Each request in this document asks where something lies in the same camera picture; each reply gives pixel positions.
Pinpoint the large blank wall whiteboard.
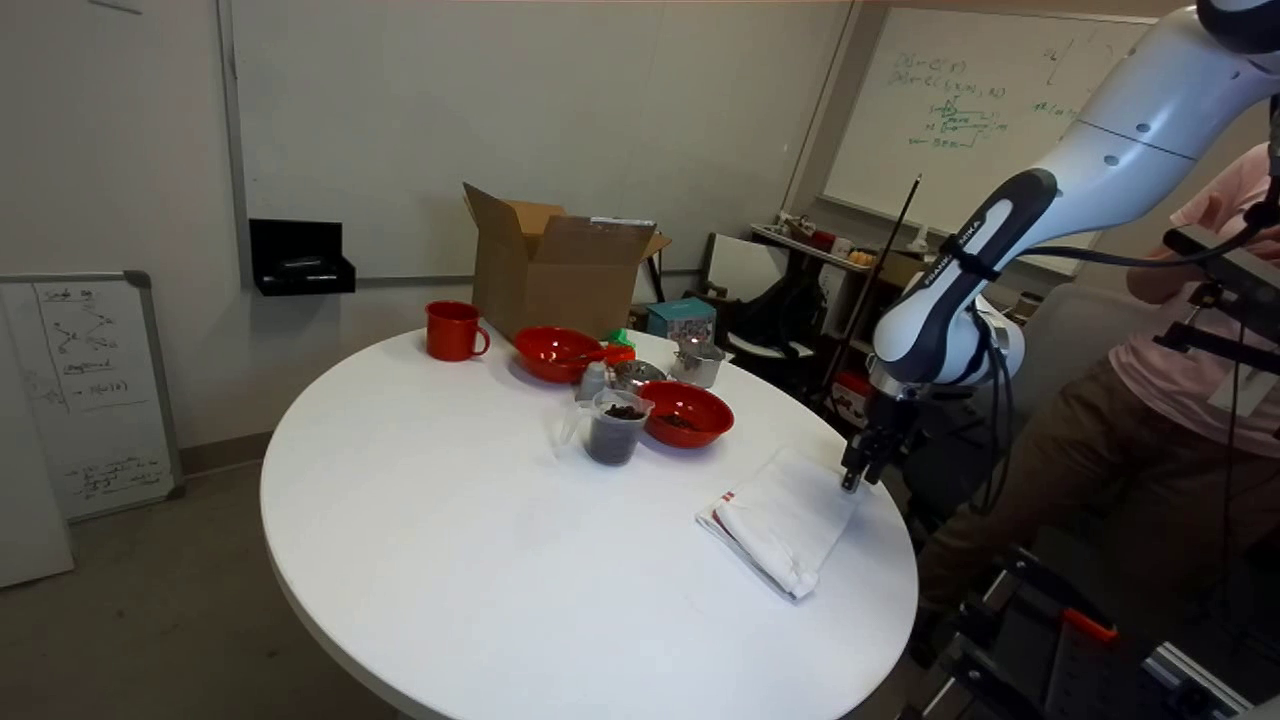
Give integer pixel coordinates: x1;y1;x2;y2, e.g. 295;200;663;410
216;0;866;288

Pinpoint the white towel with red stripes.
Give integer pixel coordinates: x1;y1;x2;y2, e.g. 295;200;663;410
697;447;866;605

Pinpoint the clear cup with dark beans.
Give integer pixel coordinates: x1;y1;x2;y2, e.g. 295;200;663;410
582;398;652;470

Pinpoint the empty red bowl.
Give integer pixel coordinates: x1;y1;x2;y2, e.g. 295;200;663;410
513;324;607;390

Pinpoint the small framed whiteboard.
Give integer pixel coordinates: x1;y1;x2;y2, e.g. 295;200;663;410
0;267;188;527

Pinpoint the small red green bottle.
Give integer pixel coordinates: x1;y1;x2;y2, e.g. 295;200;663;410
599;324;642;378

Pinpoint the black frame with red handle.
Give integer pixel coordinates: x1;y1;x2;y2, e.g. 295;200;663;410
915;545;1280;720

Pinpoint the red bowl with dark beans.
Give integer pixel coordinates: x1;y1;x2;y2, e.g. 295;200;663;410
635;378;741;451

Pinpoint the black case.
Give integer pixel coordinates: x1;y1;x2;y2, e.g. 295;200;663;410
246;218;359;302

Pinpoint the open cardboard box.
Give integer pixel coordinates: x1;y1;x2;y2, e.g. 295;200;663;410
460;180;668;345

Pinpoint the clear empty glass cup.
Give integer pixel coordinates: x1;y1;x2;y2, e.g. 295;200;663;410
668;324;737;391

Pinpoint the person in pink shirt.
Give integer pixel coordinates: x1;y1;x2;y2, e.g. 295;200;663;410
915;142;1280;671
970;226;1280;514

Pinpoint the black camera stand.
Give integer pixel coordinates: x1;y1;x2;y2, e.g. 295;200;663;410
1151;226;1280;378

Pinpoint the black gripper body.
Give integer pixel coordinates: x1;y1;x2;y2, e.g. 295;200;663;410
860;384;941;470

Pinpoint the long dark stick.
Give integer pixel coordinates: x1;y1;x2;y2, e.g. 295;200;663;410
817;175;929;398

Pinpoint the red mug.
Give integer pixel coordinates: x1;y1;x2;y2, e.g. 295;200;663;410
423;296;497;365

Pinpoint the cluttered shelf unit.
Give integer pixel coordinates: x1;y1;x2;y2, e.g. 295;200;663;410
752;218;1005;451

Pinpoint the black chair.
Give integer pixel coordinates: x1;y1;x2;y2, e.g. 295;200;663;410
697;233;817;391

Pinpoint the teal box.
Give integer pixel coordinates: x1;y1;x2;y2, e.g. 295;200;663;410
644;296;720;341

